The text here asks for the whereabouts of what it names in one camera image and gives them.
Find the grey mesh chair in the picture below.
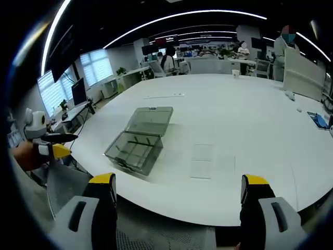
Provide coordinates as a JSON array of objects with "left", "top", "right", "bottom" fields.
[{"left": 46, "top": 155, "right": 217, "bottom": 250}]

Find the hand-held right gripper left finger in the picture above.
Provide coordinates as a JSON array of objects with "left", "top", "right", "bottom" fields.
[{"left": 52, "top": 172, "right": 118, "bottom": 250}]

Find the blue booklet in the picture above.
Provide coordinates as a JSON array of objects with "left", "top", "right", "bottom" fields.
[{"left": 306, "top": 111, "right": 330, "bottom": 129}]

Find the small potted plant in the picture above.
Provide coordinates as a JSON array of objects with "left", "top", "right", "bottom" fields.
[{"left": 59, "top": 98, "right": 69, "bottom": 121}]

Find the clear plastic divider sheet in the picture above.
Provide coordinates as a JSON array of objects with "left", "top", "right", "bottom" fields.
[
  {"left": 193, "top": 143, "right": 213, "bottom": 160},
  {"left": 190, "top": 159, "right": 212, "bottom": 180},
  {"left": 216, "top": 154, "right": 236, "bottom": 173}
]

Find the white power strip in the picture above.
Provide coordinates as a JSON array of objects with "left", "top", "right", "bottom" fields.
[{"left": 143, "top": 93, "right": 185, "bottom": 99}]

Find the black computer monitor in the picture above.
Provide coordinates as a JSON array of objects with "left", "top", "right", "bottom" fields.
[{"left": 71, "top": 77, "right": 88, "bottom": 106}]

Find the dark wall screen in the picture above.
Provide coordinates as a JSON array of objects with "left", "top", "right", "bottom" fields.
[{"left": 48, "top": 24, "right": 75, "bottom": 83}]

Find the grey transparent guide fixture box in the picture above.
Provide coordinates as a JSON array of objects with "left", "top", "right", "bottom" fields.
[{"left": 104, "top": 106, "right": 174, "bottom": 176}]

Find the white office chair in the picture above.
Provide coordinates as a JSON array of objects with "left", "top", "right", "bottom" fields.
[{"left": 150, "top": 60, "right": 168, "bottom": 79}]

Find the grey office chair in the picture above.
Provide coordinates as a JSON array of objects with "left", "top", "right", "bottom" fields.
[{"left": 254, "top": 58, "right": 272, "bottom": 79}]

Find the white crumpled object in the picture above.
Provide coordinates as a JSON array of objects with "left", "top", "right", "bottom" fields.
[{"left": 284, "top": 89, "right": 297, "bottom": 102}]

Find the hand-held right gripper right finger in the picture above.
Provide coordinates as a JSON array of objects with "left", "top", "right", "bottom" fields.
[{"left": 239, "top": 173, "right": 310, "bottom": 250}]

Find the white desk partition panel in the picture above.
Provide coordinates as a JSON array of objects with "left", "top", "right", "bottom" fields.
[{"left": 282, "top": 43, "right": 326, "bottom": 103}]

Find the white side desk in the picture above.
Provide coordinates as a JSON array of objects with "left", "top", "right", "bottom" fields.
[{"left": 50, "top": 103, "right": 92, "bottom": 134}]

